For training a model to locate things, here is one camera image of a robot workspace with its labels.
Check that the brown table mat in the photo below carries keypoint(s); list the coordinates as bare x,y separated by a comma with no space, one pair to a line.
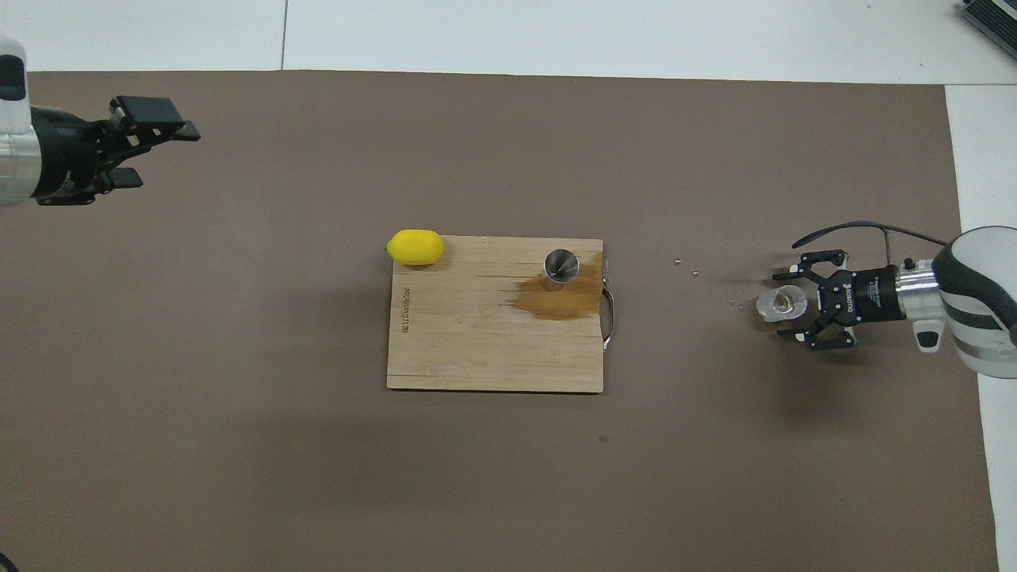
508,477

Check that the grey ribbed device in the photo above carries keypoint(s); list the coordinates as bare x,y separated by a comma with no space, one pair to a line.
993,20

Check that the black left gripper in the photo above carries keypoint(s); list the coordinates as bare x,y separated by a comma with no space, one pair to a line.
67,163

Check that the wooden cutting board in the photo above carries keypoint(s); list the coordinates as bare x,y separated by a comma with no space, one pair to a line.
477,349

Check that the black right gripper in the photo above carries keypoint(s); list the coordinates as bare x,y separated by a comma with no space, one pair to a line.
870,295

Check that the metal jigger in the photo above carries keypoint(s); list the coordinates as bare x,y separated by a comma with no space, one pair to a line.
561,266

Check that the yellow lemon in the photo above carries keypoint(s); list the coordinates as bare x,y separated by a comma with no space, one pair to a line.
415,247

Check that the clear glass cup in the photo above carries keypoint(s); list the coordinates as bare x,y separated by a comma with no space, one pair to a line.
775,306

